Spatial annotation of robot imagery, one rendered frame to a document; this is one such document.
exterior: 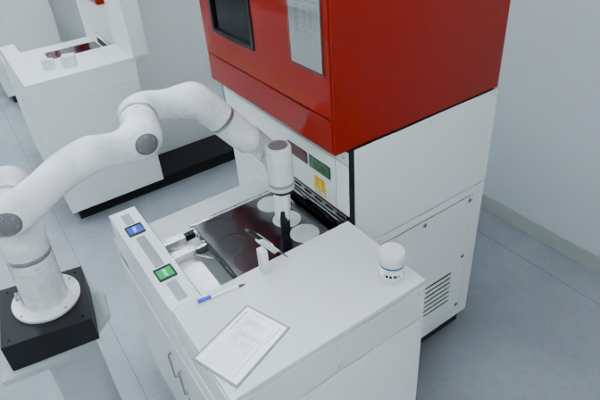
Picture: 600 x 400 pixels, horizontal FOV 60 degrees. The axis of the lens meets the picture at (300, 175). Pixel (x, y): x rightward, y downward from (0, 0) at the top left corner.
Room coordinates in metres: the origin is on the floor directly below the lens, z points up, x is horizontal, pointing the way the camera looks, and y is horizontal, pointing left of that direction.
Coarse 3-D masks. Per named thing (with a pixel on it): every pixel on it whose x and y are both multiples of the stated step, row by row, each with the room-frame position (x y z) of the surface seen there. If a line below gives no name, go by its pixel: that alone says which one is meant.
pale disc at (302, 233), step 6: (294, 228) 1.41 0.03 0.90; (300, 228) 1.40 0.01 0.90; (306, 228) 1.40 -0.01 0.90; (312, 228) 1.40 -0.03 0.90; (294, 234) 1.37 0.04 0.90; (300, 234) 1.37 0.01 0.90; (306, 234) 1.37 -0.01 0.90; (312, 234) 1.36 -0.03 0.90; (318, 234) 1.36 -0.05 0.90; (300, 240) 1.34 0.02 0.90; (306, 240) 1.33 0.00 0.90
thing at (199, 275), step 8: (184, 264) 1.29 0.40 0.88; (192, 264) 1.28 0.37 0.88; (200, 264) 1.28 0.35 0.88; (192, 272) 1.24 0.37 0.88; (200, 272) 1.24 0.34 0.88; (208, 272) 1.24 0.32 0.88; (192, 280) 1.21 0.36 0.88; (200, 280) 1.21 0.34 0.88; (208, 280) 1.20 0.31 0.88; (216, 280) 1.20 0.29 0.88; (200, 288) 1.17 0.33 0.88; (208, 288) 1.17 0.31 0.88
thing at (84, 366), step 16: (96, 304) 1.20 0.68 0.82; (96, 320) 1.13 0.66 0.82; (64, 352) 1.02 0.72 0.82; (80, 352) 1.02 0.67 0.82; (96, 352) 1.14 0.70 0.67; (32, 368) 0.97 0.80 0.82; (48, 368) 0.98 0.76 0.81; (64, 368) 1.06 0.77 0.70; (80, 368) 1.08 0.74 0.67; (96, 368) 1.11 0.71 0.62; (64, 384) 1.06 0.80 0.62; (80, 384) 1.07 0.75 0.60; (96, 384) 1.09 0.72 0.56; (112, 384) 1.15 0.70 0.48
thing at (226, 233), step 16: (240, 208) 1.54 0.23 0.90; (256, 208) 1.54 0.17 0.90; (208, 224) 1.46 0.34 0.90; (224, 224) 1.46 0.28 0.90; (240, 224) 1.45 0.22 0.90; (256, 224) 1.44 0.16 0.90; (272, 224) 1.43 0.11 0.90; (208, 240) 1.37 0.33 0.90; (224, 240) 1.37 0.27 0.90; (240, 240) 1.36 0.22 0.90; (272, 240) 1.35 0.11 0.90; (288, 240) 1.34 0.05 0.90; (224, 256) 1.29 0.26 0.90; (240, 256) 1.28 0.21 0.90; (256, 256) 1.28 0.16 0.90; (272, 256) 1.27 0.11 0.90; (240, 272) 1.21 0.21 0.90
